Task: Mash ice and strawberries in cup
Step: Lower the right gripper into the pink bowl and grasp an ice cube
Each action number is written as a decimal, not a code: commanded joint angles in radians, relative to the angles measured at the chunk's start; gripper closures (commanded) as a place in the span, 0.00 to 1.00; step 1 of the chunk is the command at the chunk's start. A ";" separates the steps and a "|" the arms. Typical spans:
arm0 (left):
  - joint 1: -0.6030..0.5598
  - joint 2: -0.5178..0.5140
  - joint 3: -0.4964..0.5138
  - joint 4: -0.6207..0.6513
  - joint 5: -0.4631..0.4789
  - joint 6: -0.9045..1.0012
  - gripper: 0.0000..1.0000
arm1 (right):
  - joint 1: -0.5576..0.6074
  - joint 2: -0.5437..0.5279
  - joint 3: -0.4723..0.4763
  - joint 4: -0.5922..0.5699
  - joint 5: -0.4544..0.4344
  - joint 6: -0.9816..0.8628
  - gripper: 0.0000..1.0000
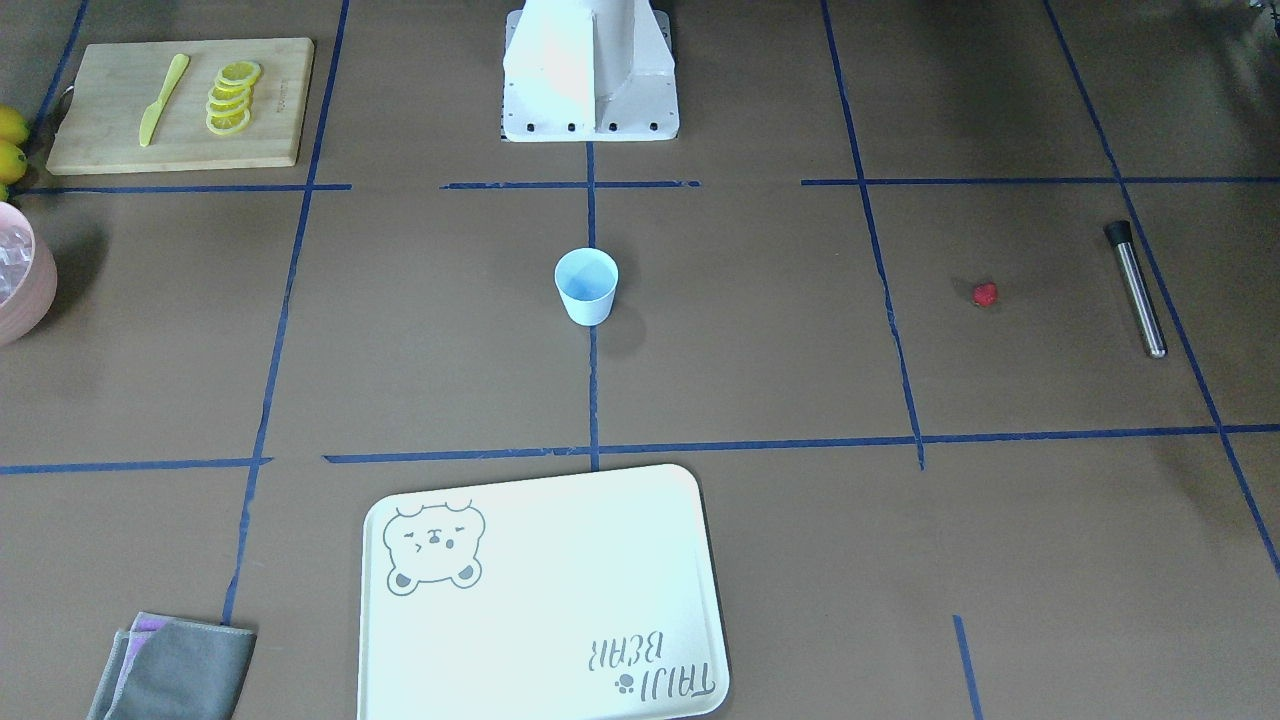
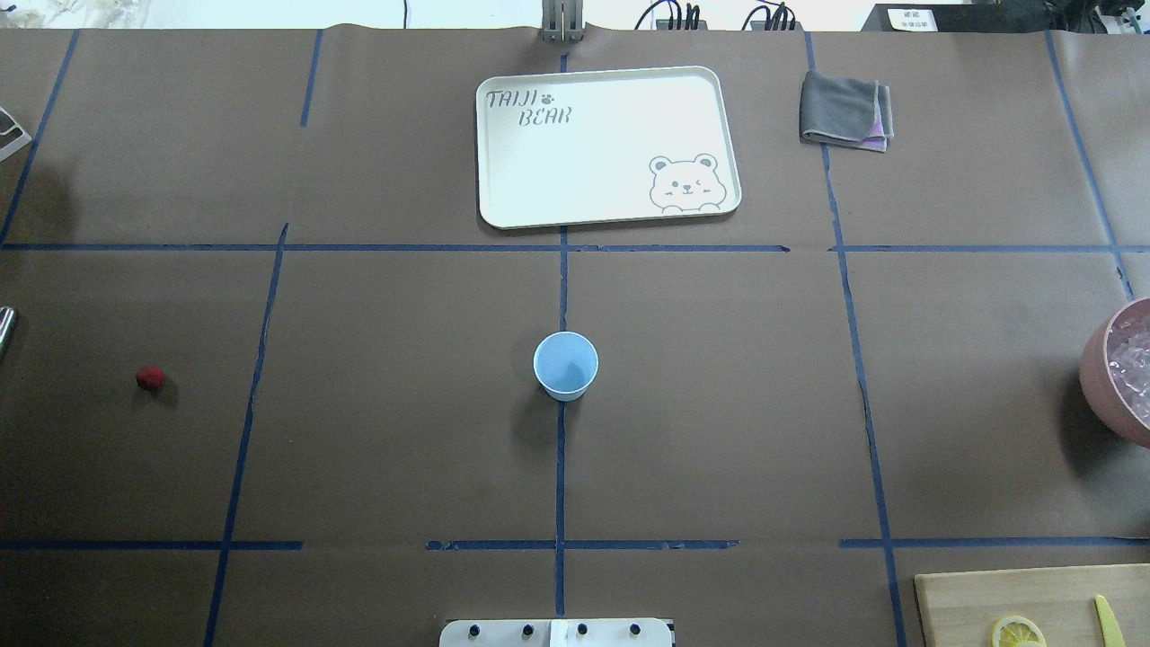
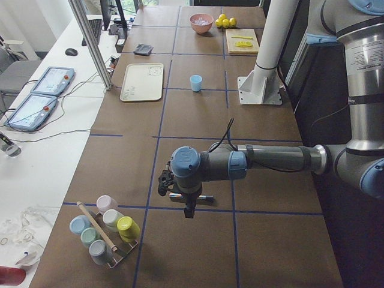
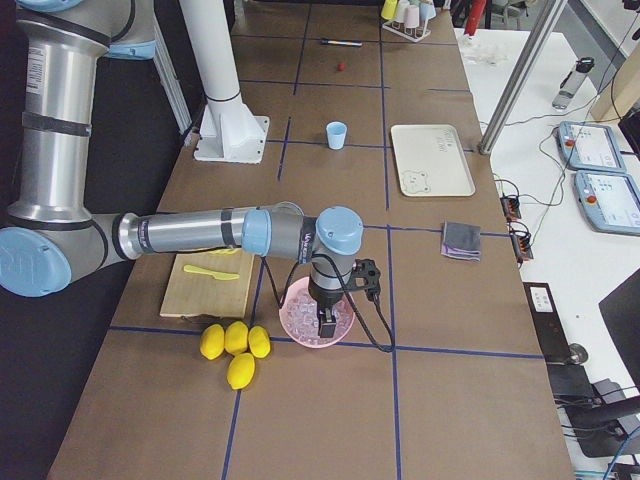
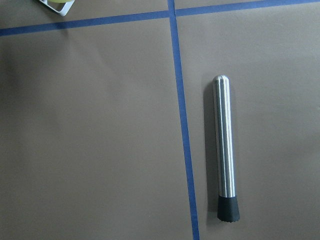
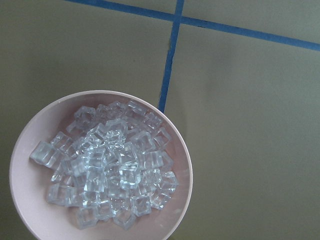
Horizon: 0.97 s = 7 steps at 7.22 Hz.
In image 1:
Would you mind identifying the light blue plastic cup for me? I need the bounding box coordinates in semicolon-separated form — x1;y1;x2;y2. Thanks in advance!
554;247;620;327

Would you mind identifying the pile of clear ice cubes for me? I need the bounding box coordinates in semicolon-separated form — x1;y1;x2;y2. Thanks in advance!
0;225;35;304

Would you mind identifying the cream bear serving tray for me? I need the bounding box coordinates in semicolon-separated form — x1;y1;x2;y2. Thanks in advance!
356;464;731;719

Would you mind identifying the red strawberry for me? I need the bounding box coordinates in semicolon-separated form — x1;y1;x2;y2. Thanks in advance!
970;282;1000;307

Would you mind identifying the lemon slice front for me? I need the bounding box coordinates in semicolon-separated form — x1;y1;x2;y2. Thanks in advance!
205;108;252;136

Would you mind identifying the lemon slice back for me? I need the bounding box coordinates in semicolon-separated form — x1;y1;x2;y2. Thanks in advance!
216;60;262;85

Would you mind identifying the wooden cutting board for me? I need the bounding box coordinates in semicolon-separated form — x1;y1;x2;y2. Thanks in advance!
45;37;314;176

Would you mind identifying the steel muddler black tip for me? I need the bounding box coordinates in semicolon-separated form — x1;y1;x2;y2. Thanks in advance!
1103;220;1167;359

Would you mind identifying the yellow plastic knife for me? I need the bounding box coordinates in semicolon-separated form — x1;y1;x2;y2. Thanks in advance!
137;53;189;149

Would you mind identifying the grey purple folded cloth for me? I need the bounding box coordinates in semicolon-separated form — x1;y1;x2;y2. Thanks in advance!
86;612;257;719

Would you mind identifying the pink bowl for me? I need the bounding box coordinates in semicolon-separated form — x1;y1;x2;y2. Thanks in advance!
1;202;58;346

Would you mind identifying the whole yellow lemon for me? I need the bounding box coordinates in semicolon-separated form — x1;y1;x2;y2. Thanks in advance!
0;138;29;186
0;104;31;147

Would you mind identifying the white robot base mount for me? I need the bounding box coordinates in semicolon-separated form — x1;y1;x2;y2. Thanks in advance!
500;1;680;143

